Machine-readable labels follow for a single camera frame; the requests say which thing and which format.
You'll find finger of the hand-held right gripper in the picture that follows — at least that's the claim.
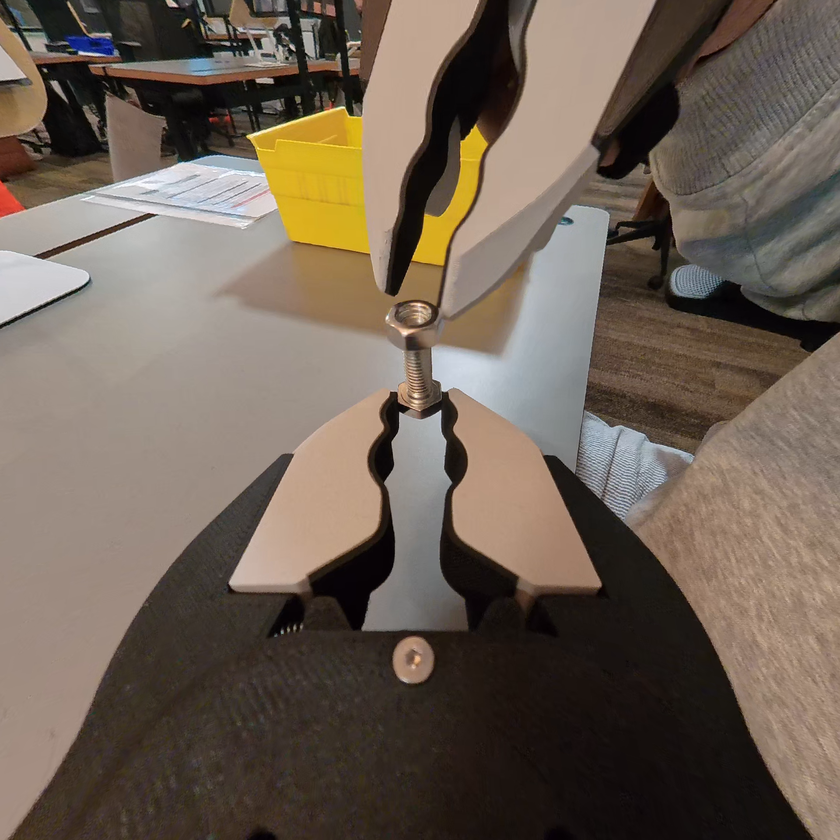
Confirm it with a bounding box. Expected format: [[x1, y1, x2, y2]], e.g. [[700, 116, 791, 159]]
[[361, 0, 501, 298], [438, 0, 657, 321]]

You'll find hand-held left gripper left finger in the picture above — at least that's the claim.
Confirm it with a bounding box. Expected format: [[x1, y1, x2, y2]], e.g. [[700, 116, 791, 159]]
[[228, 387, 400, 595]]

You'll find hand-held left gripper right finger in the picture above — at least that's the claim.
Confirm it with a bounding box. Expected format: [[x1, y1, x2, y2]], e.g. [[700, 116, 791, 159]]
[[441, 387, 603, 597]]

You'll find yellow plastic bin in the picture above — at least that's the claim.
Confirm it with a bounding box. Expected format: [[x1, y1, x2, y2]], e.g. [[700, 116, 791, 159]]
[[248, 107, 490, 266]]

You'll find steel bolt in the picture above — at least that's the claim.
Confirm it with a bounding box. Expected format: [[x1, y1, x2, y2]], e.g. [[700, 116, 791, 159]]
[[396, 302, 442, 421]]

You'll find steel hex nut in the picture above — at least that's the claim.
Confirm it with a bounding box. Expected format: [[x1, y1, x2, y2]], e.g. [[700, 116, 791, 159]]
[[385, 298, 442, 353]]

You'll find person's right forearm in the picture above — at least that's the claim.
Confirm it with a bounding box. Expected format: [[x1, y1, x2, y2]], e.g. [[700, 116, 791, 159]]
[[650, 0, 840, 322]]

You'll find grey desk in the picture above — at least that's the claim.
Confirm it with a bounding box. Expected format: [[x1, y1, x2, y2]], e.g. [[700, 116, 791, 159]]
[[0, 154, 611, 840]]

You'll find person's striped shirt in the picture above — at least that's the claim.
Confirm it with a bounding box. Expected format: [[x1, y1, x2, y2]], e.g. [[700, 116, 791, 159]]
[[577, 412, 693, 519]]

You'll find wooden work table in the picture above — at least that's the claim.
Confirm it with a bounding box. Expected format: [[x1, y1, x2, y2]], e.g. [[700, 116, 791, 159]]
[[92, 58, 362, 142]]

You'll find black mesh office chair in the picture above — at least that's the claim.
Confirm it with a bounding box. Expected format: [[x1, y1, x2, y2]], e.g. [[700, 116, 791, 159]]
[[666, 262, 821, 342]]

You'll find laminated paper sheet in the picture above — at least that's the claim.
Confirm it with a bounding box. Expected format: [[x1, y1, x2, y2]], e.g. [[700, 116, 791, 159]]
[[82, 164, 280, 229]]

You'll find grey panel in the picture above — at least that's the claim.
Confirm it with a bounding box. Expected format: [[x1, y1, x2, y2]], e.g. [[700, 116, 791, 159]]
[[107, 95, 165, 185]]

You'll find document stand with white base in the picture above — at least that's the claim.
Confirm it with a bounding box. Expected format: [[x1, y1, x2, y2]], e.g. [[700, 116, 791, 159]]
[[0, 20, 91, 329]]

